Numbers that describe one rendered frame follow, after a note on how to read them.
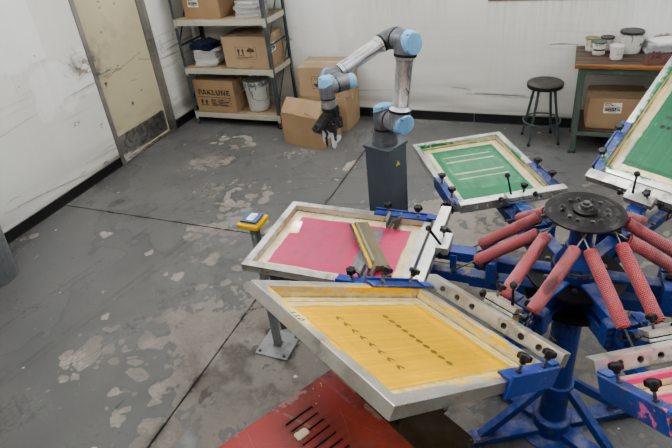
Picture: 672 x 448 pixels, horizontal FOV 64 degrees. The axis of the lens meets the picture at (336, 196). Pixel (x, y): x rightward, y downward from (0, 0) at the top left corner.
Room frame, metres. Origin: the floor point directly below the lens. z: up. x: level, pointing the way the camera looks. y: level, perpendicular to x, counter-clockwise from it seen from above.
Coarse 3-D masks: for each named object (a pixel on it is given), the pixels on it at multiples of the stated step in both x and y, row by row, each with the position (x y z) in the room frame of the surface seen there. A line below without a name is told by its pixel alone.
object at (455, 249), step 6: (456, 246) 1.95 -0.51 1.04; (462, 246) 1.95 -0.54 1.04; (468, 246) 1.94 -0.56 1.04; (450, 252) 1.92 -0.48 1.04; (456, 252) 1.91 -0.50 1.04; (462, 252) 1.90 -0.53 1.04; (468, 252) 1.90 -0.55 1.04; (474, 252) 1.89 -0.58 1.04; (444, 258) 1.93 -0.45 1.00; (462, 258) 1.90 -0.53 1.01; (468, 258) 1.89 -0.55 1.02
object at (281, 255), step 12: (288, 240) 2.27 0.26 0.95; (300, 240) 2.26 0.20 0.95; (276, 252) 2.18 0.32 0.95; (288, 252) 2.17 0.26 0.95; (288, 264) 2.07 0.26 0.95; (300, 264) 2.06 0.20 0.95; (312, 264) 2.05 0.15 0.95; (324, 264) 2.04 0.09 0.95; (348, 264) 2.02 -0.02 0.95; (396, 264) 1.98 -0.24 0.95
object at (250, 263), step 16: (288, 208) 2.52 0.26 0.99; (304, 208) 2.53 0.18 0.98; (320, 208) 2.49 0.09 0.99; (336, 208) 2.47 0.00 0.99; (352, 208) 2.45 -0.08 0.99; (416, 224) 2.27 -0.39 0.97; (432, 224) 2.25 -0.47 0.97; (272, 240) 2.28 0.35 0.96; (416, 240) 2.10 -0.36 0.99; (256, 256) 2.13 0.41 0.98; (416, 256) 1.98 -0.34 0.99; (256, 272) 2.04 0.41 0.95; (272, 272) 2.00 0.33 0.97; (288, 272) 1.96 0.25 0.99; (304, 272) 1.95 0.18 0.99; (320, 272) 1.94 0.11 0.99
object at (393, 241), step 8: (304, 224) 2.40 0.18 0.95; (312, 224) 2.39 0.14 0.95; (320, 224) 2.39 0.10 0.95; (328, 224) 2.38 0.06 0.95; (336, 224) 2.37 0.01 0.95; (344, 224) 2.36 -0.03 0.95; (304, 232) 2.33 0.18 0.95; (384, 232) 2.25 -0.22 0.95; (392, 232) 2.24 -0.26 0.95; (400, 232) 2.23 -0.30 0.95; (408, 232) 2.23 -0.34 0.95; (384, 240) 2.18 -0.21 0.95; (392, 240) 2.17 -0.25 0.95; (400, 240) 2.16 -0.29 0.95; (384, 248) 2.11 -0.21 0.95; (392, 248) 2.11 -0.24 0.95; (400, 248) 2.10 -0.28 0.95
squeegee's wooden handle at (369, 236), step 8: (360, 224) 2.29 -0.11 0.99; (368, 224) 2.29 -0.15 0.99; (368, 232) 2.21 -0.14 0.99; (368, 240) 2.14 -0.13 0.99; (376, 240) 2.14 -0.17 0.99; (376, 248) 2.07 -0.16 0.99; (376, 256) 2.01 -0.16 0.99; (384, 256) 2.01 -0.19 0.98; (376, 264) 1.94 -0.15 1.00; (384, 264) 1.95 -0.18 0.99
